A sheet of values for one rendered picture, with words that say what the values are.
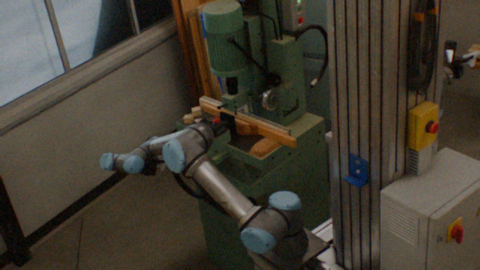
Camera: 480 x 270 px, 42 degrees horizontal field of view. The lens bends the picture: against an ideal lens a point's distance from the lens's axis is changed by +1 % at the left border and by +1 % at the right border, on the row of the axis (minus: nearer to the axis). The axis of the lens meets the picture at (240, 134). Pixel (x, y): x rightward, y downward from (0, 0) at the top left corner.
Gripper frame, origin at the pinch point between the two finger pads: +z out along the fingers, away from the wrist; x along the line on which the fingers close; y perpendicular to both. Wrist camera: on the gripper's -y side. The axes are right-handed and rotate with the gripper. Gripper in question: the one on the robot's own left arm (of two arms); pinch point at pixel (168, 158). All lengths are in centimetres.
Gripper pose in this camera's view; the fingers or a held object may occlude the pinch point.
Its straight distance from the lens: 288.8
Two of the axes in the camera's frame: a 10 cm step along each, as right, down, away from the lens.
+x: 7.1, 2.8, -6.5
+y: -2.4, 9.6, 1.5
